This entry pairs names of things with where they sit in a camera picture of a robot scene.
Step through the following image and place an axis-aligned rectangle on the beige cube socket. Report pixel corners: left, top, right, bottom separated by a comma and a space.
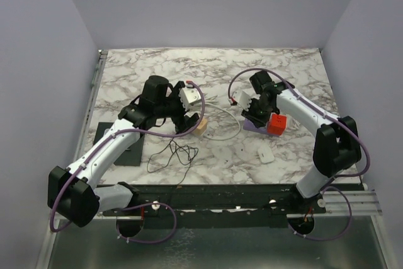
192, 118, 208, 137

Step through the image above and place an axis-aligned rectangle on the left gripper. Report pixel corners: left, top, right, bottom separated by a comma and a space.
156, 83, 200, 132

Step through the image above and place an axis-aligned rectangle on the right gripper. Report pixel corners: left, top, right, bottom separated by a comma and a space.
242, 97, 273, 127

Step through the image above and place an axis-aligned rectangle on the purple power strip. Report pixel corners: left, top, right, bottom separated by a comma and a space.
243, 119, 269, 135

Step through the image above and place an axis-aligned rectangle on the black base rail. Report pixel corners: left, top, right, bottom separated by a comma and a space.
102, 184, 326, 229

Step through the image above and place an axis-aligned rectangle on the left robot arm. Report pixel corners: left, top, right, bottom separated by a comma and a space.
47, 75, 205, 232

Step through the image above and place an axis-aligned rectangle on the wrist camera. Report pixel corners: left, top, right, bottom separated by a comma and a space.
179, 87, 202, 110
231, 90, 252, 111

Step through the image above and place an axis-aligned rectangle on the red cube socket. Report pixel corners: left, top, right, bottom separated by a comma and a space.
266, 113, 287, 136

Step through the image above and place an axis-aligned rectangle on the white plug adapter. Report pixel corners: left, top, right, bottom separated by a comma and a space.
257, 146, 275, 164

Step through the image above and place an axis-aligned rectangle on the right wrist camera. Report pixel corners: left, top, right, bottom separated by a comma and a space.
231, 90, 252, 111

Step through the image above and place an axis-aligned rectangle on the black power adapter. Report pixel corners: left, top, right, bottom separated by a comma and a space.
146, 139, 199, 186

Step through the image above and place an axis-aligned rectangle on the aluminium frame rail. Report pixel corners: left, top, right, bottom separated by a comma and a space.
54, 188, 381, 227

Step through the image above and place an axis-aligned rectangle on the black mat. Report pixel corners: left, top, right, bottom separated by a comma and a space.
93, 122, 144, 166

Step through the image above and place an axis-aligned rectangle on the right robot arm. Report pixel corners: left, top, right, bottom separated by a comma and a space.
231, 71, 361, 213

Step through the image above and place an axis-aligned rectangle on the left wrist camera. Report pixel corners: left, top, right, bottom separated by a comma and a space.
179, 87, 202, 110

